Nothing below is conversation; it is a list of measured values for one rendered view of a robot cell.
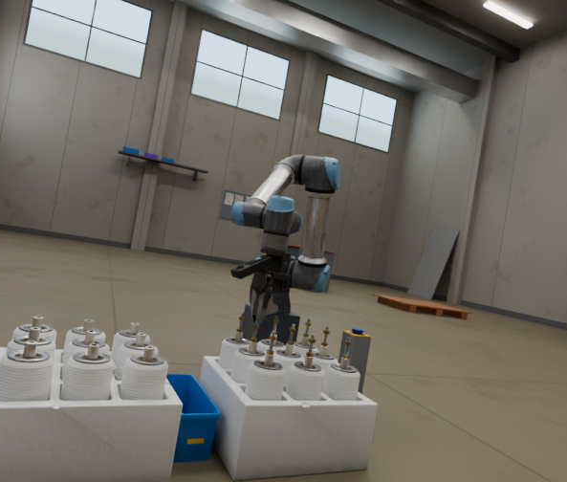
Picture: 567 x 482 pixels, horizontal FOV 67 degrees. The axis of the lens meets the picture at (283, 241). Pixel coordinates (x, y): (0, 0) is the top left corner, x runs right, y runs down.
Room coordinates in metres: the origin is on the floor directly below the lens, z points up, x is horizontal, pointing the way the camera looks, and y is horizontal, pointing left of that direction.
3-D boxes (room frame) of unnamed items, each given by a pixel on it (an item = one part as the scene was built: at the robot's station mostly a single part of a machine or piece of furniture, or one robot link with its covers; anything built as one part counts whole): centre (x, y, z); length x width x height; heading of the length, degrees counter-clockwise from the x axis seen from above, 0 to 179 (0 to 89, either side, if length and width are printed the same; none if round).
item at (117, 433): (1.03, 0.42, 0.09); 0.39 x 0.39 x 0.18; 27
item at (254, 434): (1.26, -0.07, 0.09); 0.39 x 0.39 x 0.18; 25
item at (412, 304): (6.52, -2.25, 0.06); 1.26 x 0.87 x 0.12; 112
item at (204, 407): (1.19, 0.19, 0.06); 0.30 x 0.11 x 0.12; 26
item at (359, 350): (1.45, -0.30, 0.16); 0.07 x 0.07 x 0.31; 25
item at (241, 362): (1.21, 0.03, 0.16); 0.10 x 0.10 x 0.18
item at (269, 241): (1.22, 0.02, 0.57); 0.08 x 0.08 x 0.05
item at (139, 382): (0.98, 0.26, 0.16); 0.10 x 0.10 x 0.18
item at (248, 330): (1.77, 0.00, 0.15); 0.18 x 0.18 x 0.30; 23
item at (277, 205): (1.22, 0.02, 0.65); 0.09 x 0.08 x 0.11; 163
